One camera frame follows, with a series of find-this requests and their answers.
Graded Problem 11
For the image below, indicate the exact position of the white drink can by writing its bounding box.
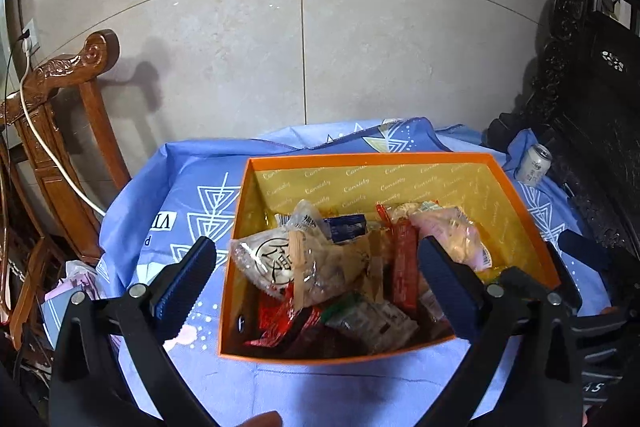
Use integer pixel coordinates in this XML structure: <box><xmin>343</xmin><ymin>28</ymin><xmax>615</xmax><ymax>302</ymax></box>
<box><xmin>515</xmin><ymin>144</ymin><xmax>553</xmax><ymax>188</ymax></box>

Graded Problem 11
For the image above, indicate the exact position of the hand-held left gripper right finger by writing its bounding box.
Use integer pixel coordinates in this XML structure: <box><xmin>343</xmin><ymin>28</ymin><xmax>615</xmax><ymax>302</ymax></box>
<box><xmin>419</xmin><ymin>237</ymin><xmax>586</xmax><ymax>427</ymax></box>

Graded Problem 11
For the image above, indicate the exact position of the pink round biscuit bag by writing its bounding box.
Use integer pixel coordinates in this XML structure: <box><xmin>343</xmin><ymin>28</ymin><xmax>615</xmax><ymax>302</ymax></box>
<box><xmin>410</xmin><ymin>206</ymin><xmax>493</xmax><ymax>273</ymax></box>

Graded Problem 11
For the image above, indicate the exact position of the brown wooden frame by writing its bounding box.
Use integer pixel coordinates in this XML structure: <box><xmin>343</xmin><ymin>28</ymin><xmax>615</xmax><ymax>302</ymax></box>
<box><xmin>0</xmin><ymin>132</ymin><xmax>56</xmax><ymax>348</ymax></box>

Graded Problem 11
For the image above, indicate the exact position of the pile of assorted snack packets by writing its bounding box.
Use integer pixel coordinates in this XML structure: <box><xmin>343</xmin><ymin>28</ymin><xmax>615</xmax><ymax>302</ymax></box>
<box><xmin>229</xmin><ymin>199</ymin><xmax>493</xmax><ymax>355</ymax></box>

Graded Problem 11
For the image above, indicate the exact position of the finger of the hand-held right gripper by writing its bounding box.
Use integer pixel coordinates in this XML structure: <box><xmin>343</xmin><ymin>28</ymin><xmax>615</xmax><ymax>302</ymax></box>
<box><xmin>546</xmin><ymin>229</ymin><xmax>612</xmax><ymax>308</ymax></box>
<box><xmin>570</xmin><ymin>304</ymin><xmax>633</xmax><ymax>338</ymax></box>

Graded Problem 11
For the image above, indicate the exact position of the carved brown wooden chair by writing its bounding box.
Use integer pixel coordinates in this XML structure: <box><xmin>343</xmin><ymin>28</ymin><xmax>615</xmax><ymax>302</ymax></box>
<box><xmin>0</xmin><ymin>29</ymin><xmax>132</xmax><ymax>358</ymax></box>

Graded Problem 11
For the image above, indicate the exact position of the dark carved wooden bench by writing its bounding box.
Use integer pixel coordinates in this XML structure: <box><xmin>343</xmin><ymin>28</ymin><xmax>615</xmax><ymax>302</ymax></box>
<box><xmin>482</xmin><ymin>0</ymin><xmax>640</xmax><ymax>308</ymax></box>

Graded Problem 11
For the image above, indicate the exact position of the pink white plastic bag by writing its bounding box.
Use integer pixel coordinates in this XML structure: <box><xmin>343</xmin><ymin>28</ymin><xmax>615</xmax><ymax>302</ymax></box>
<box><xmin>47</xmin><ymin>259</ymin><xmax>103</xmax><ymax>303</ymax></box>

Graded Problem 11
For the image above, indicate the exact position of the white charging cable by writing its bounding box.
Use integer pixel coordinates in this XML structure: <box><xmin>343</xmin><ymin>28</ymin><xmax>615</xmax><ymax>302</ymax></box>
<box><xmin>20</xmin><ymin>42</ymin><xmax>108</xmax><ymax>218</ymax></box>

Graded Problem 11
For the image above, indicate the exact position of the blue printed cloth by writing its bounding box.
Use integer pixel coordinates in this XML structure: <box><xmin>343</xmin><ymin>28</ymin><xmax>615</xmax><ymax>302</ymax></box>
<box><xmin>95</xmin><ymin>117</ymin><xmax>608</xmax><ymax>427</ymax></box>

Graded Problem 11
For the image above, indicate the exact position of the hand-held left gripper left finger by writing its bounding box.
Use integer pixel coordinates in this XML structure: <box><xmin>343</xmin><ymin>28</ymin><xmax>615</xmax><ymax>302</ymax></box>
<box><xmin>47</xmin><ymin>236</ymin><xmax>217</xmax><ymax>427</ymax></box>

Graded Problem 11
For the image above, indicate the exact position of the person's left hand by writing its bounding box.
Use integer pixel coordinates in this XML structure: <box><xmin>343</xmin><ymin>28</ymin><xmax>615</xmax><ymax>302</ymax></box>
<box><xmin>240</xmin><ymin>411</ymin><xmax>283</xmax><ymax>427</ymax></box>

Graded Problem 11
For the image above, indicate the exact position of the orange cardboard box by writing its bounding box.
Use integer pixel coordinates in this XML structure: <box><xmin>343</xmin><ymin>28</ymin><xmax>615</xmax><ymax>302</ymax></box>
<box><xmin>217</xmin><ymin>152</ymin><xmax>562</xmax><ymax>362</ymax></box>

